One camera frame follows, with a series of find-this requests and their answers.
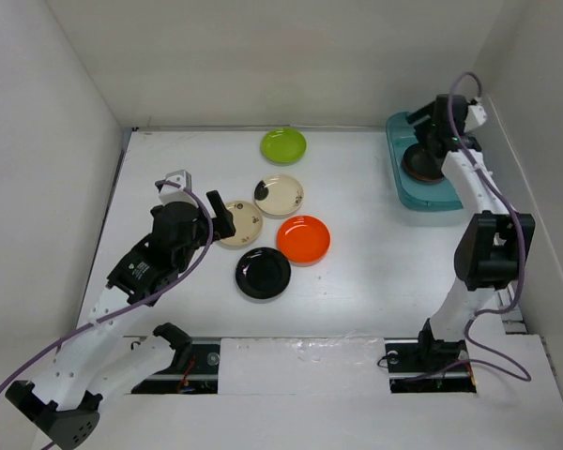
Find orange plate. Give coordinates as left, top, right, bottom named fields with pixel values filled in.
left=401, top=163, right=444, bottom=184
left=276, top=215, right=331, bottom=265

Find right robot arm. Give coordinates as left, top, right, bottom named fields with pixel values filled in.
left=402, top=94, right=535, bottom=378

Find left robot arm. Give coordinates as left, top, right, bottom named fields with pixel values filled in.
left=5, top=183, right=236, bottom=449

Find teal transparent plastic bin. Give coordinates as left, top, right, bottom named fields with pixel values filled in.
left=386, top=112, right=463, bottom=212

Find cream plate small flowers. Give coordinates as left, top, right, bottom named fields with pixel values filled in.
left=221, top=201, right=263, bottom=248

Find cream plate black patch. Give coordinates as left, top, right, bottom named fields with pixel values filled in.
left=253, top=173, right=305, bottom=217

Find green plate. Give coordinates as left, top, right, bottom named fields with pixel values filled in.
left=260, top=127, right=307, bottom=164

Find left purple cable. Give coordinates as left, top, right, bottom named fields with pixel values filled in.
left=0, top=180, right=215, bottom=450

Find purple cable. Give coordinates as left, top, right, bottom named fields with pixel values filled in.
left=0, top=180, right=215, bottom=450
left=405, top=70, right=534, bottom=383

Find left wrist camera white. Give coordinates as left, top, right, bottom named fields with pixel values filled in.
left=155, top=170, right=192, bottom=204

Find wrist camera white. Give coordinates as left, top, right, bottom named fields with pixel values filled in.
left=464, top=97, right=488, bottom=133
left=155, top=170, right=192, bottom=204

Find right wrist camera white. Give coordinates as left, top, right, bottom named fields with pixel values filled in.
left=464, top=97, right=488, bottom=133

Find metal rail front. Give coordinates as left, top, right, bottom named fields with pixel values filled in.
left=112, top=335, right=478, bottom=395

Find metal rail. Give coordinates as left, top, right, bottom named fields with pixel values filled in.
left=112, top=335, right=478, bottom=395
left=495, top=286, right=528, bottom=335

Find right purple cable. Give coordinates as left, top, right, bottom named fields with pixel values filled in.
left=405, top=70, right=534, bottom=383

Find metal rail right side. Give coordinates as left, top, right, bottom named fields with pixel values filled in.
left=495, top=286, right=528, bottom=335

